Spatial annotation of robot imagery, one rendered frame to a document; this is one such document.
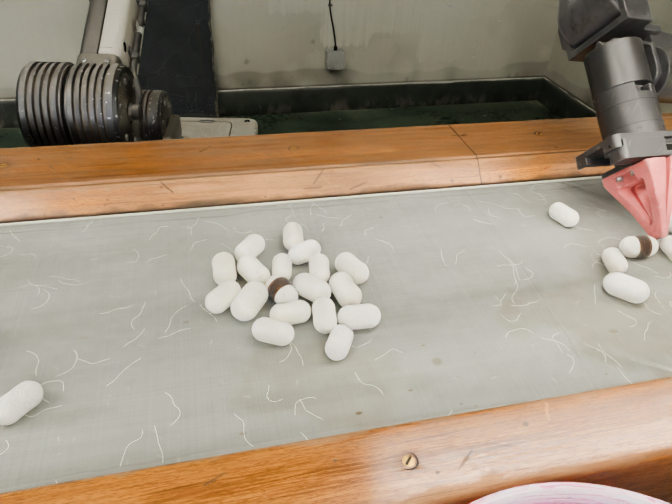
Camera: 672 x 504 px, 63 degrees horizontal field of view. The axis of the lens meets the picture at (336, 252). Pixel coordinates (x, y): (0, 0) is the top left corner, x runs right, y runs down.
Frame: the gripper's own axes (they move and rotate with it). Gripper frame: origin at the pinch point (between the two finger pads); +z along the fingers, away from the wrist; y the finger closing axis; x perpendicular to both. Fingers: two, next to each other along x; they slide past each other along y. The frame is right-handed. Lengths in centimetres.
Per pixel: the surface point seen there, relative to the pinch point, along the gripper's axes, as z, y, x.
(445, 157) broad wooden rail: -12.7, -16.1, 10.1
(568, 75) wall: -106, 130, 166
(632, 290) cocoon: 5.7, -8.5, -4.8
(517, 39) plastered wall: -127, 109, 169
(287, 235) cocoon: -3.8, -36.3, 3.5
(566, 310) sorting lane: 6.6, -14.2, -3.3
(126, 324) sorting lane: 3, -50, 0
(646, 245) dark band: 1.6, -3.0, -1.4
